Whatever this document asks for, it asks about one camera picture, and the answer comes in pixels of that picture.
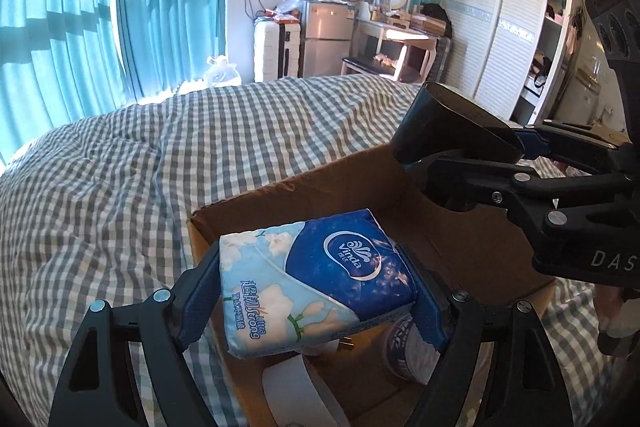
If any grey checked blanket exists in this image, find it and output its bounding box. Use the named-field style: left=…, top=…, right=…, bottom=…
left=0, top=73, right=640, bottom=427

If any dark checked cloth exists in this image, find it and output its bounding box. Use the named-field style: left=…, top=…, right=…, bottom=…
left=434, top=37, right=455, bottom=70

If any black bag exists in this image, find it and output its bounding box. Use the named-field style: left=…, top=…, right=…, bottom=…
left=420, top=2, right=453, bottom=38

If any silver fridge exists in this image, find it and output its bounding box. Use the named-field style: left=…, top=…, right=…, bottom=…
left=299, top=1, right=353, bottom=78

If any pink hanging garment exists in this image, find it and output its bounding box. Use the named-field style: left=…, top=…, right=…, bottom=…
left=566, top=7, right=587, bottom=55

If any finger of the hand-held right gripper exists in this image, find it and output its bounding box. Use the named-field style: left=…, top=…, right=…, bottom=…
left=414, top=156, right=627, bottom=233
left=514, top=120, right=628, bottom=161

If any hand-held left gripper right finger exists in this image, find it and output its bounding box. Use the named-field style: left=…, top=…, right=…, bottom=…
left=397, top=246, right=573, bottom=427

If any white louvred wardrobe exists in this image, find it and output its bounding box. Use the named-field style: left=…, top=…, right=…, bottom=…
left=440, top=0, right=576, bottom=122

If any white suitcase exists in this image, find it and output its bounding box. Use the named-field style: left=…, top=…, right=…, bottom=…
left=253, top=19, right=303, bottom=82

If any blue floral tissue pack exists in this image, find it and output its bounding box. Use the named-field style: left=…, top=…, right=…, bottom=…
left=218, top=209, right=420, bottom=360

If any brown flat box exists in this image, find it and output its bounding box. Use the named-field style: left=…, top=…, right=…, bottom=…
left=410, top=13, right=446, bottom=32

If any brown cardboard box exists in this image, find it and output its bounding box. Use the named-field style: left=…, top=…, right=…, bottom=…
left=189, top=142, right=558, bottom=427

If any white plastic bag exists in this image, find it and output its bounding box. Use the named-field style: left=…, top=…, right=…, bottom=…
left=206, top=55, right=243, bottom=88

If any black bench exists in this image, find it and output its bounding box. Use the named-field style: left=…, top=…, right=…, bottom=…
left=341, top=55, right=423, bottom=84

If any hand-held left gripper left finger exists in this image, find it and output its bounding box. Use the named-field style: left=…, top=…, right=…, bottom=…
left=47, top=253, right=222, bottom=427

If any white dressing table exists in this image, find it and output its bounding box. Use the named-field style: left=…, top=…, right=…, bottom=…
left=352, top=17, right=441, bottom=80

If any clear jar with blue label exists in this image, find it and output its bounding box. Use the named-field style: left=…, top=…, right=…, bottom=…
left=382, top=313, right=451, bottom=383

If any person's right hand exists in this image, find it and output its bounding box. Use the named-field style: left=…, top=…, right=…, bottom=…
left=595, top=284, right=640, bottom=358

